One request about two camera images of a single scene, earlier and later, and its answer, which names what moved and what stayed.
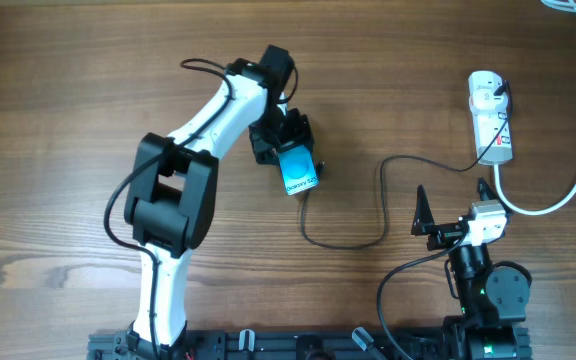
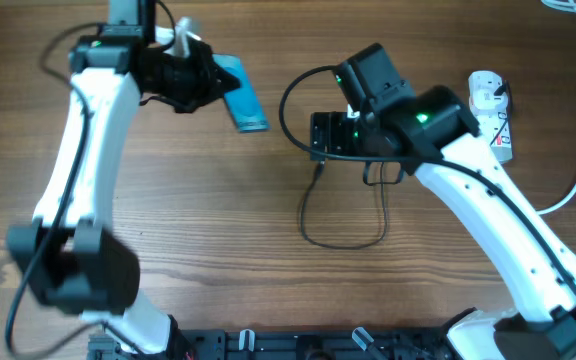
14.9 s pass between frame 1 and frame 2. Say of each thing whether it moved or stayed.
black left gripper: moved
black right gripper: moved
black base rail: stayed
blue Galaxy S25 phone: moved
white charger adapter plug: stayed
